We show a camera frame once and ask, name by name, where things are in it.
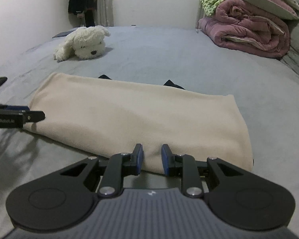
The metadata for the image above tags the beige bear raglan shirt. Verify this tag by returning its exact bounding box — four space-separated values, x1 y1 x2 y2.
25 73 253 173

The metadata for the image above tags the dark tablet on bed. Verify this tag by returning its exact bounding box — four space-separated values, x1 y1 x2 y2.
53 30 73 38

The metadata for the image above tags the grey bed sheet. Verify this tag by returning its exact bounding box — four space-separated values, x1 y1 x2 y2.
0 27 299 238

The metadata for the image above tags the white plush dog toy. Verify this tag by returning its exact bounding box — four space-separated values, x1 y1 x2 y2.
53 25 111 62

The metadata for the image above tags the dark jacket on rack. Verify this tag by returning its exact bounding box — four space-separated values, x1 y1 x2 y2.
68 0 96 27

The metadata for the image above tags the left grey curtain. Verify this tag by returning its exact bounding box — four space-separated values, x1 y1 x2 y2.
96 0 114 27

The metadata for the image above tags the grey curtain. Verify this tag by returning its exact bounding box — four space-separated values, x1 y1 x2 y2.
194 0 212 29
96 0 114 27

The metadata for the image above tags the pink rolled quilt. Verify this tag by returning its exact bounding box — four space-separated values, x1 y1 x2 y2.
198 0 290 58

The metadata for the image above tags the right grey curtain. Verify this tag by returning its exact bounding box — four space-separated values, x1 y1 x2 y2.
194 0 212 29

